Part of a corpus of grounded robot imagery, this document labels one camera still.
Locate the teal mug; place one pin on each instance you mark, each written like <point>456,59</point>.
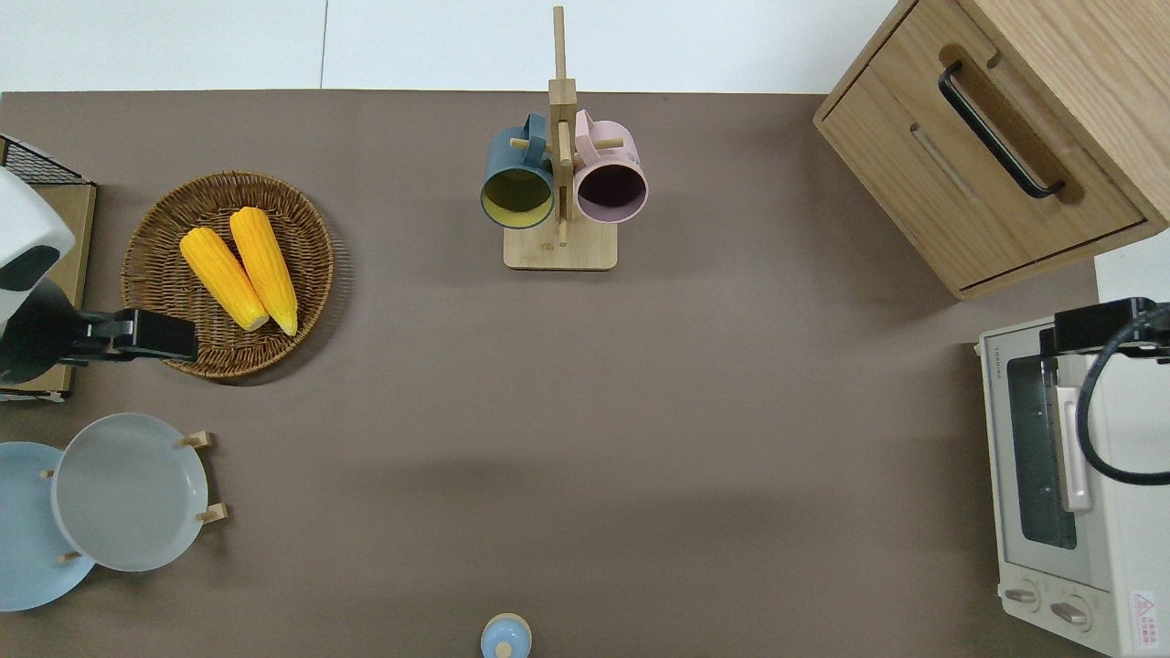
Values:
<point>510,155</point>

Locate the yellow corn cob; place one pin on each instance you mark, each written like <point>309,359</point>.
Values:
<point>263,265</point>
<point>224,279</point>

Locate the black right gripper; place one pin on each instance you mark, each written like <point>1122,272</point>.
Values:
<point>1097,327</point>

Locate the cream toaster oven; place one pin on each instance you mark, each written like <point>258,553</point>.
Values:
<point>1124,512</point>

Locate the light blue plate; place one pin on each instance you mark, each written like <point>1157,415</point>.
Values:
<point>27,548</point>

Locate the pink mug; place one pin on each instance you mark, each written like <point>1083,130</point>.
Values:
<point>611,158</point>

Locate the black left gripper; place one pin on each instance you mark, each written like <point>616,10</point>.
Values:
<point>151,335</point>

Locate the bamboo mug tree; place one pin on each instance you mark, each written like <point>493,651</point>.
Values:
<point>559,249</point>

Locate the blue call bell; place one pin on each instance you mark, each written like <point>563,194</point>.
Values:
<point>505,635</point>

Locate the wooden cabinet drawer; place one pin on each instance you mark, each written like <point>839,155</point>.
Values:
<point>1101,215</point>

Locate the round wicker basket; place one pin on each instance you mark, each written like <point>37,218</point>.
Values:
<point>164,238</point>

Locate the wooden plate rack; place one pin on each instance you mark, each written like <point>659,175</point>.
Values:
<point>205,514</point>

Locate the light wooden cabinet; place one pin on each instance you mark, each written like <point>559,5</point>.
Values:
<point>1097,55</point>

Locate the grey plate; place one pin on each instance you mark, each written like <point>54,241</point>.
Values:
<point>128,493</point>

